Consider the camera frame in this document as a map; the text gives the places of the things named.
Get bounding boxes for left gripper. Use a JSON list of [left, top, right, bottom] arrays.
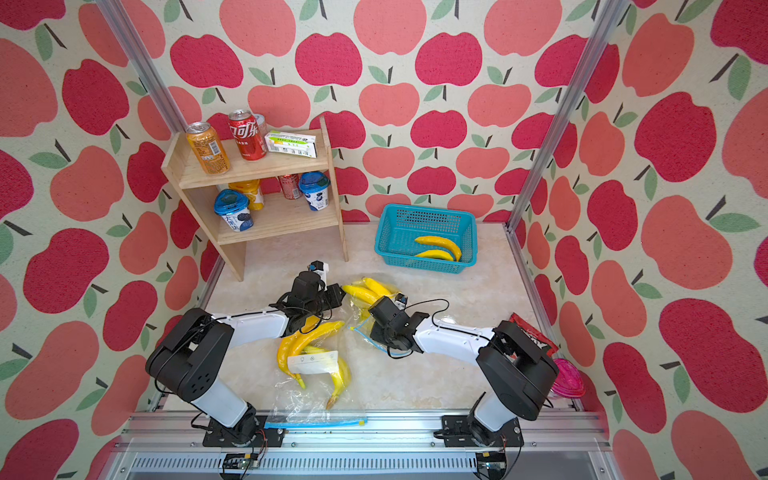
[[305, 283, 350, 318]]

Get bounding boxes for zip-top bag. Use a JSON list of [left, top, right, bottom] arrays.
[[266, 321, 368, 429], [342, 277, 418, 359]]

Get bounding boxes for single banana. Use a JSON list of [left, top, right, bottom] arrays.
[[415, 249, 455, 262], [415, 236, 463, 262]]

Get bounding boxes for teal plastic basket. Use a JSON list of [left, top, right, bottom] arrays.
[[375, 204, 478, 274]]

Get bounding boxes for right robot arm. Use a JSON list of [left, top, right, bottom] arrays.
[[368, 297, 559, 448]]

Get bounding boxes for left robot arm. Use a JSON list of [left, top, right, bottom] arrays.
[[145, 261, 345, 447]]

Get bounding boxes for red chips bag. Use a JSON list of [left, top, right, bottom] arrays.
[[509, 313, 559, 358]]

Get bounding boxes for wooden shelf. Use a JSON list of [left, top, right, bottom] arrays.
[[161, 115, 350, 281]]

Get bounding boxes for blue yogurt cup right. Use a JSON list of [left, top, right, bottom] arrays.
[[299, 171, 331, 211]]

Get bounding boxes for blue yogurt cup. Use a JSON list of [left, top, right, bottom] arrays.
[[299, 171, 331, 211], [214, 189, 253, 232]]

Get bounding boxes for small red can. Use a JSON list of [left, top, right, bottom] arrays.
[[278, 174, 303, 200]]

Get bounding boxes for blue yogurt cup left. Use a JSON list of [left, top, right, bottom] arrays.
[[214, 189, 253, 232]]

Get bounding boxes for yellow yogurt cup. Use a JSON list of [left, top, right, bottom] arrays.
[[228, 179, 264, 211]]

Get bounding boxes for green white box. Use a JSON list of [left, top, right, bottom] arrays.
[[264, 130, 317, 158]]

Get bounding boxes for red cola can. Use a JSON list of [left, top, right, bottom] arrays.
[[228, 109, 267, 161]]

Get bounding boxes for orange soda can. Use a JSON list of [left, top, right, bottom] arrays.
[[185, 122, 231, 175]]

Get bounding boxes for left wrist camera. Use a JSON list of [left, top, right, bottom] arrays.
[[308, 260, 329, 282]]

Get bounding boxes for right aluminium corner post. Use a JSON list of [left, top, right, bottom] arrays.
[[504, 0, 631, 238]]

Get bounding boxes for aluminium corner post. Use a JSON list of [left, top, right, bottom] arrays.
[[504, 0, 631, 238], [96, 0, 186, 134]]

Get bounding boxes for aluminium front rail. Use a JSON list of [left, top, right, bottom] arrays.
[[96, 409, 622, 479]]

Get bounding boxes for left aluminium corner post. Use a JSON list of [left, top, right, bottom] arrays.
[[96, 0, 186, 134]]

